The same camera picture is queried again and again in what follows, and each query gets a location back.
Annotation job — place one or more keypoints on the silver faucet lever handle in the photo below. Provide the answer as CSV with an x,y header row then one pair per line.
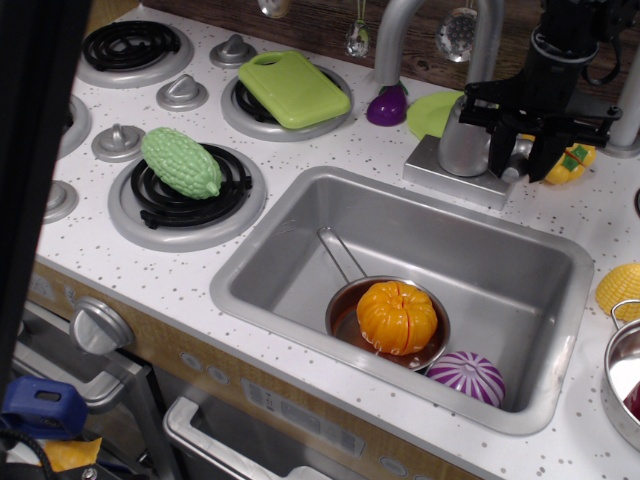
x,y
516,167

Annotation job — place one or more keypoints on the yellow cloth piece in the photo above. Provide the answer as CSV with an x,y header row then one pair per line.
x,y
66,455

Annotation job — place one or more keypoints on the green toy cutting board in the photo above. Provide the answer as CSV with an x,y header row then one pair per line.
x,y
294,91

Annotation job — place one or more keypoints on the green toy plate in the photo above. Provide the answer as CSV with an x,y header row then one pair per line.
x,y
428,115

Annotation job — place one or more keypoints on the orange toy pumpkin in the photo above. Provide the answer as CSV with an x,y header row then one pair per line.
x,y
396,318

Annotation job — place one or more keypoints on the silver oven dial knob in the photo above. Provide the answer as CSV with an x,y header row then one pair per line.
x,y
97,329

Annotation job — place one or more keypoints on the steel pot at right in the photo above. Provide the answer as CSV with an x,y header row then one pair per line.
x,y
620,380

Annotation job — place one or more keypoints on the silver stove knob front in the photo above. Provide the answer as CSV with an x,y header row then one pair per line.
x,y
119,143

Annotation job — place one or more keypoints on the silver dishwasher door handle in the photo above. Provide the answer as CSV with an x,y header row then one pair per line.
x,y
220,442

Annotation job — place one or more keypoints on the middle stove burner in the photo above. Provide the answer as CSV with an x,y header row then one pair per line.
x,y
246,115

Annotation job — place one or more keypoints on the black foreground post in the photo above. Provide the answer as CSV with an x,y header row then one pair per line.
x,y
40,48

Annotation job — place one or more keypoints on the silver post at right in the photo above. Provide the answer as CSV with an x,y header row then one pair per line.
x,y
624,133

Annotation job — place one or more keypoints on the small steel saucepan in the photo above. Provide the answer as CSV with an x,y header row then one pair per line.
x,y
340,318

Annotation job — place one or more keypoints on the silver stove knob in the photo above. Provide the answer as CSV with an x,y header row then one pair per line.
x,y
182,94
119,143
232,53
62,200

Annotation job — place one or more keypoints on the yellow toy corn piece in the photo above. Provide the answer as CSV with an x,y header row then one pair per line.
x,y
620,284

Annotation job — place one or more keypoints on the yellow toy bell pepper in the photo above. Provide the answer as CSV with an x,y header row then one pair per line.
x,y
572,164

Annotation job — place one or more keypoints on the purple toy eggplant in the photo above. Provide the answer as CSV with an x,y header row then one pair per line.
x,y
390,107

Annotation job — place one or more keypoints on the hanging silver spoon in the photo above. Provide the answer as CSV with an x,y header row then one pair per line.
x,y
274,9

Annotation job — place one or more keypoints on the front stove burner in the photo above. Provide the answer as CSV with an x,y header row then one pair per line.
x,y
150,214

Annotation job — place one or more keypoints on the green toy bitter gourd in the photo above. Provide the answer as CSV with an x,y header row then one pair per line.
x,y
182,163

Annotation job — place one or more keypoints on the silver stove knob left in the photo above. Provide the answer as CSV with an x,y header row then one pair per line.
x,y
62,200

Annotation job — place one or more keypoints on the silver stove knob back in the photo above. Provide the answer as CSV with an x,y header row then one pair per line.
x,y
232,53

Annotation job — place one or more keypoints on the silver stove knob middle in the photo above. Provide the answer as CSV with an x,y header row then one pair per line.
x,y
182,94

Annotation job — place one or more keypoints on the silver oven door handle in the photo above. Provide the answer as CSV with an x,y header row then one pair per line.
x,y
44,349

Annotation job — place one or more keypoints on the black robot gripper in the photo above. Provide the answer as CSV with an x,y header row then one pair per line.
x,y
543,100

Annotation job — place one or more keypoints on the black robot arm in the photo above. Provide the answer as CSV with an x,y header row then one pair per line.
x,y
608,19

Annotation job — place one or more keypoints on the silver toy sink basin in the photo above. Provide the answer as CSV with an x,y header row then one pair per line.
x,y
471,312

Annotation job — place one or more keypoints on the purple striped toy onion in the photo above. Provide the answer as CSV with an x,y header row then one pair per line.
x,y
470,374

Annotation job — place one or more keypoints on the back left stove burner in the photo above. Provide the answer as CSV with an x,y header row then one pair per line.
x,y
133,54

